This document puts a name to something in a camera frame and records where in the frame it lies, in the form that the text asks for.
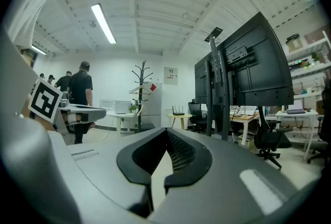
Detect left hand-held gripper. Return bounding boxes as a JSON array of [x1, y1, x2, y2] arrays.
[[27, 77, 107, 144]]

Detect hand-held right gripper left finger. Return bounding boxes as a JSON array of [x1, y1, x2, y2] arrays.
[[66, 127, 168, 218]]

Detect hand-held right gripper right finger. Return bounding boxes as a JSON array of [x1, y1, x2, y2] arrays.
[[148, 127, 311, 224]]

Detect white desk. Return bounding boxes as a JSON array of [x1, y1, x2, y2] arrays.
[[99, 98, 139, 137], [275, 109, 321, 162]]

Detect white box appliance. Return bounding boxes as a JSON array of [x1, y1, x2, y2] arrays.
[[114, 99, 132, 115]]

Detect black coat rack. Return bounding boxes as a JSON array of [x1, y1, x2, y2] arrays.
[[128, 60, 156, 133]]

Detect wooden clothes hanger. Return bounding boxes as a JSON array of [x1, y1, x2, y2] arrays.
[[128, 84, 152, 95]]

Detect white refrigerator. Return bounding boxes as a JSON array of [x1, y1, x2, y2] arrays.
[[141, 81, 163, 131]]

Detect black office chair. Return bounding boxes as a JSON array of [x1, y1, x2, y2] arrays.
[[307, 87, 331, 165], [253, 106, 294, 170], [187, 101, 208, 133]]

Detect wooden desk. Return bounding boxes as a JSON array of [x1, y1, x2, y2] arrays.
[[229, 111, 260, 146]]

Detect fluorescent ceiling light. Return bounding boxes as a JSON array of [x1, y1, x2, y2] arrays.
[[30, 43, 48, 56], [90, 3, 117, 45]]

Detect grey laptop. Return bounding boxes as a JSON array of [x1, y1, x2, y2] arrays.
[[238, 106, 258, 116], [285, 99, 307, 115]]

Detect black router with antennas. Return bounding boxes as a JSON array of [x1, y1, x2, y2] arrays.
[[172, 104, 186, 116]]

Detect round wooden table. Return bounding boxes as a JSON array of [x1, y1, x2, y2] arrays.
[[167, 113, 193, 130]]

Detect small black television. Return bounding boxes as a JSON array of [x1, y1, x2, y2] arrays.
[[194, 53, 213, 105]]

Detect large black television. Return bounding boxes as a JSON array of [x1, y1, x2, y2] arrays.
[[216, 11, 295, 108]]

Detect white shelf rack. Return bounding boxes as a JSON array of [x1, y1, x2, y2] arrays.
[[283, 31, 331, 101]]

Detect cardboard box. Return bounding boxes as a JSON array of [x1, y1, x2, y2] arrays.
[[285, 33, 304, 53]]

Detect grey wall panel box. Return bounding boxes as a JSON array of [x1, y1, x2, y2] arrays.
[[163, 66, 179, 86]]

